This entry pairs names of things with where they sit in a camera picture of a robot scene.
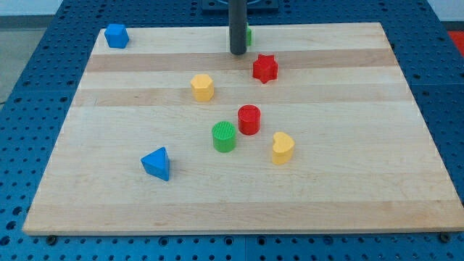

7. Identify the wooden board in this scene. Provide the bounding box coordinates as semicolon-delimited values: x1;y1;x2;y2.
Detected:
23;22;463;236

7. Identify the green cylinder block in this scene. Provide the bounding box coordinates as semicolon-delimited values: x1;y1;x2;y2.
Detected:
212;121;236;153

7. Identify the red cylinder block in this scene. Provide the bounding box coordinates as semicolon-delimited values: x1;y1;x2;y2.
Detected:
238;104;261;136

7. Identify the yellow heart block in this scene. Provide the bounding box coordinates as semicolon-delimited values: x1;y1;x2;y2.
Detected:
272;131;295;165

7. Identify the yellow hexagon block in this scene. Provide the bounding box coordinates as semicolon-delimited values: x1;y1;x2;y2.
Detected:
190;74;215;102

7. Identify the red star block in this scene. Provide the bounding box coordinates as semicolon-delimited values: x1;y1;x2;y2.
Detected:
252;54;278;84

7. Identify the blue triangle block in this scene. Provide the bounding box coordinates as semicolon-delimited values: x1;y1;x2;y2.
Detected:
141;147;170;181

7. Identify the green block behind rod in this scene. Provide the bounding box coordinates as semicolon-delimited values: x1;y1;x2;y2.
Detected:
246;23;252;46

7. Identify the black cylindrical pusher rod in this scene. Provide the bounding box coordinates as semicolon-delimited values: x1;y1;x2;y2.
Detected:
228;0;247;55

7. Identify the blue cube block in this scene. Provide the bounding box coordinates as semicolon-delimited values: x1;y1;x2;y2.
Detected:
104;24;130;49

